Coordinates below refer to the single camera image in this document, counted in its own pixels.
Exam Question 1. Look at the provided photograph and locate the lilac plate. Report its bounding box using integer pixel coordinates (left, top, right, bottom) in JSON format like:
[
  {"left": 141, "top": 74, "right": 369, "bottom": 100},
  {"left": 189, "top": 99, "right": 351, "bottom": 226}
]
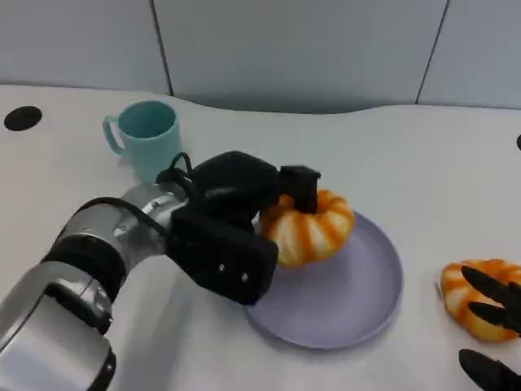
[{"left": 243, "top": 209, "right": 405, "bottom": 350}]

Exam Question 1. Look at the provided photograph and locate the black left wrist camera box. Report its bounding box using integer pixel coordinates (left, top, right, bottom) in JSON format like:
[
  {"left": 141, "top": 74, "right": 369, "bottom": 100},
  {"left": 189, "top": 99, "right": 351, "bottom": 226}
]
[{"left": 164, "top": 202, "right": 280, "bottom": 307}]

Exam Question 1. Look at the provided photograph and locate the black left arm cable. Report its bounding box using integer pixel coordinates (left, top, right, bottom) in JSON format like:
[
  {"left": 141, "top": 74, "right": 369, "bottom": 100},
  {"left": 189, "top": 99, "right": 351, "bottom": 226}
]
[{"left": 80, "top": 152, "right": 200, "bottom": 248}]

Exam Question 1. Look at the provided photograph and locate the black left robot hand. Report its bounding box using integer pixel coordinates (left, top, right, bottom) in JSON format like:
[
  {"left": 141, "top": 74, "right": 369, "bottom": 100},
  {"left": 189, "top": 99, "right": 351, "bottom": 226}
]
[{"left": 187, "top": 150, "right": 323, "bottom": 235}]

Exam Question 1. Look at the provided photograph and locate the orange white toy bread roll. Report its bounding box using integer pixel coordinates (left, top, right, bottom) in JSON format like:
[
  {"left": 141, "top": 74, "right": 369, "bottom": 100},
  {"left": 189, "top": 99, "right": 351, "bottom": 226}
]
[
  {"left": 259, "top": 188, "right": 356, "bottom": 269},
  {"left": 440, "top": 258, "right": 521, "bottom": 342}
]

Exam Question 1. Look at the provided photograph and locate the pale green mug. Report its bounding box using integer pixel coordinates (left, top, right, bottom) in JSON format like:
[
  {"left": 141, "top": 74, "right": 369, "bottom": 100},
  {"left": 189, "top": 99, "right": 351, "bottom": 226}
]
[{"left": 102, "top": 99, "right": 181, "bottom": 185}]

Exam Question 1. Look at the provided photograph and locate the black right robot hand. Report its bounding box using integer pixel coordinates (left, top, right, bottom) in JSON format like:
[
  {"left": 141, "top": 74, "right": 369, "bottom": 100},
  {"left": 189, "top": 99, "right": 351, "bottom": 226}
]
[{"left": 458, "top": 264, "right": 521, "bottom": 391}]

